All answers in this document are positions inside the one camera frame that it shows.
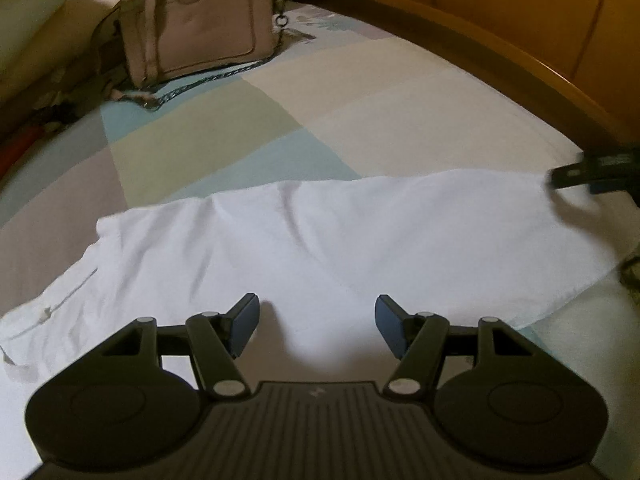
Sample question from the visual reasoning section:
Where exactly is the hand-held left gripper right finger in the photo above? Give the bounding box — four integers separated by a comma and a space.
375, 294, 561, 402

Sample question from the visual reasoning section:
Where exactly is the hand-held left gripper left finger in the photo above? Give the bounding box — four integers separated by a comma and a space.
75, 292, 261, 401

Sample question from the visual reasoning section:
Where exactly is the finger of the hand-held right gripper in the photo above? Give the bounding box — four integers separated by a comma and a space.
547, 151, 640, 192
587, 181, 640, 197

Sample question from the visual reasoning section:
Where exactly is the white printed t-shirt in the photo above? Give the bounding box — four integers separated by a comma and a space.
0, 167, 621, 461

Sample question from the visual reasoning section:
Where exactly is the wooden headboard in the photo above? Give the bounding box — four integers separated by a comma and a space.
290, 0, 640, 156

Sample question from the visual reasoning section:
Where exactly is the dark patterned cloth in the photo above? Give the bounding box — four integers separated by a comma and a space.
35, 85, 108, 126

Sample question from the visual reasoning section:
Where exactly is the red cloth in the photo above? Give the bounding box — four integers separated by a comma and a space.
0, 125, 46, 161

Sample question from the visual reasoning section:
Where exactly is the brown folded blanket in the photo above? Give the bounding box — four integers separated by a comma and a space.
0, 35, 126, 136

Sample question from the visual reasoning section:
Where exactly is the pale green pillow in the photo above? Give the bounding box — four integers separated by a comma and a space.
0, 0, 118, 83

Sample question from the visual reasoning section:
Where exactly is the pink handbag with chain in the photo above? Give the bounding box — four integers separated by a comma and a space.
100, 0, 301, 111

